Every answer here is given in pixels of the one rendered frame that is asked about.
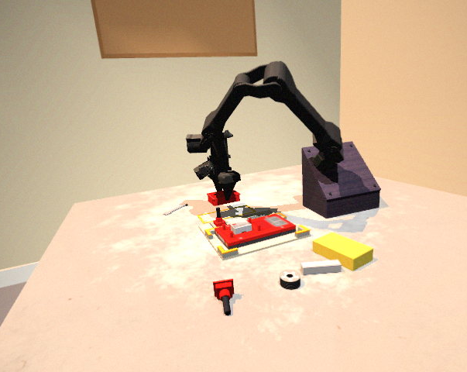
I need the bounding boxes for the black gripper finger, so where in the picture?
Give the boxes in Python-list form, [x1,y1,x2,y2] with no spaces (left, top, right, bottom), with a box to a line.
[218,181,237,201]
[208,175,222,191]

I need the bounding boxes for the yellow rectangular block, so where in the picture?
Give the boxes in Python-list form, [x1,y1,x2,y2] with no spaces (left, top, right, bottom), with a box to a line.
[313,232,373,270]

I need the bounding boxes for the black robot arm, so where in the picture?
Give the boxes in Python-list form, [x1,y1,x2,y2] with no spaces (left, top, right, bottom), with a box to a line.
[186,61,344,180]

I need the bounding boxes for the black toy tyre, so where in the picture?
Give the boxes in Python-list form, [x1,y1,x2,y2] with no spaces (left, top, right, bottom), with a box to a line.
[280,270,300,291]

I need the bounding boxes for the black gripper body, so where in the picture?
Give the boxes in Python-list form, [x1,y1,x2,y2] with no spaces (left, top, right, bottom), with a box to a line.
[209,152,241,184]

